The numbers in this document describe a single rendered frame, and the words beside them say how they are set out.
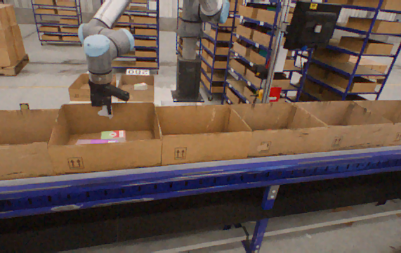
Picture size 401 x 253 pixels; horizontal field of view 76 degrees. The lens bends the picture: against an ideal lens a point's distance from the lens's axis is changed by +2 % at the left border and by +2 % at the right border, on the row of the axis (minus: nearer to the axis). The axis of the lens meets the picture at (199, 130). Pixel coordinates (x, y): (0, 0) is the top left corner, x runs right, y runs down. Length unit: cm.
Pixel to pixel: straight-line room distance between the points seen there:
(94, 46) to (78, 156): 40
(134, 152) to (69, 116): 39
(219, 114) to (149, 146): 49
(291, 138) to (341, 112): 61
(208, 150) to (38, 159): 63
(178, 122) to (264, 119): 49
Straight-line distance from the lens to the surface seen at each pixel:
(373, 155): 153
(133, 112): 124
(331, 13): 217
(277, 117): 151
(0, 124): 138
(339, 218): 206
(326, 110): 170
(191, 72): 204
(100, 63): 104
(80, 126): 129
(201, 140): 104
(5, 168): 112
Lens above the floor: 156
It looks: 29 degrees down
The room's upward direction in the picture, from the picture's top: 5 degrees clockwise
